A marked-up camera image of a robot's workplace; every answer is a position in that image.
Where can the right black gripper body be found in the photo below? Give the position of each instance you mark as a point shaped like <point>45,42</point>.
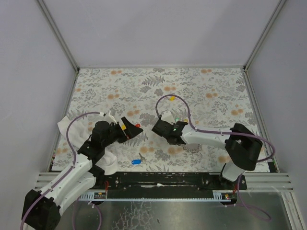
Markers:
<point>160,127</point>

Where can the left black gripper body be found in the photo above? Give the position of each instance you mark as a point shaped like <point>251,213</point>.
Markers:
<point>122,132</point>

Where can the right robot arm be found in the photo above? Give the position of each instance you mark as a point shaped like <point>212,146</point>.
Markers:
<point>242,146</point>

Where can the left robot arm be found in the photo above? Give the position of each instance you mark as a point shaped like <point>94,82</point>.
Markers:
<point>43,208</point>

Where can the blue tag key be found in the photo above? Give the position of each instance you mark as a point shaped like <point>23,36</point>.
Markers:
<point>139,160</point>

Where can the white cloth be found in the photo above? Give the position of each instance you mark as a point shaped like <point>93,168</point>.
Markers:
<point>77,133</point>

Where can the floral table mat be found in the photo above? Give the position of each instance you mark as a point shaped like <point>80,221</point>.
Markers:
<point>215,98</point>

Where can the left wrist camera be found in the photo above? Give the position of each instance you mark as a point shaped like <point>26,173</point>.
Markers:
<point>108,117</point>

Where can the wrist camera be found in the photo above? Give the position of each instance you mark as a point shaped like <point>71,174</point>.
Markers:
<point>108,117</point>
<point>167,117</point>

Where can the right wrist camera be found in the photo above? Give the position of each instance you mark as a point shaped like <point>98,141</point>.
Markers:
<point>167,117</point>

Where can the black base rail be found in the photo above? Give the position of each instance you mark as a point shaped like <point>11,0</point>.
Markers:
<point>165,185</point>

